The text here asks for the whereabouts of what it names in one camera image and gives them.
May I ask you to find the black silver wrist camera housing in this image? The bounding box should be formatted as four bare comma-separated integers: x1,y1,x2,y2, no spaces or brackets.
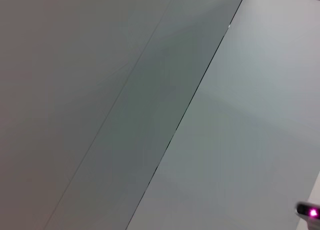
295,201,320,230

